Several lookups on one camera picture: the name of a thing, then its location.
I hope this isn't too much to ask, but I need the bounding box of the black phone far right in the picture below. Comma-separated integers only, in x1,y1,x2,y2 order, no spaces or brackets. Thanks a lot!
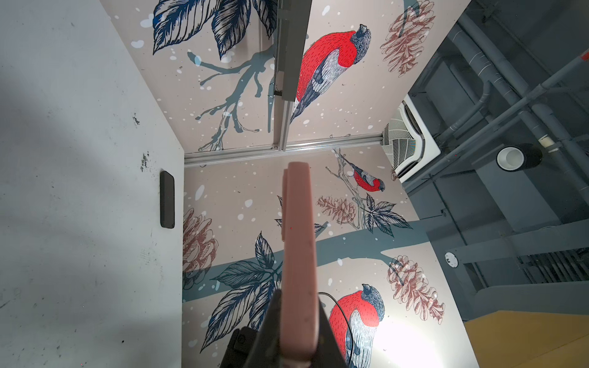
160,170,176,229

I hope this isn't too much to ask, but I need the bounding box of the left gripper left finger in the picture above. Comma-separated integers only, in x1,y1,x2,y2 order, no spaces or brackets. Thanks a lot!
220,290,282,368

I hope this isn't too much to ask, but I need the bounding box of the round ceiling spotlight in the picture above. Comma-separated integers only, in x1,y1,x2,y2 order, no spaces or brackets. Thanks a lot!
495,144,543,173

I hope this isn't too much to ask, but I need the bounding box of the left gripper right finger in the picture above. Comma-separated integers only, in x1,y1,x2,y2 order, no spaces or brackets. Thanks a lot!
316,304,347,368

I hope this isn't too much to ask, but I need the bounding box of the ceiling air conditioner unit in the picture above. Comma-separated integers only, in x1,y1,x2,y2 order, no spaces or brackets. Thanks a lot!
382,94,441,183

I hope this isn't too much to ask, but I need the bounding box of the pink phone case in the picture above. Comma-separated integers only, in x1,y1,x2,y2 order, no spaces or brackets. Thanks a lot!
279,162,319,367

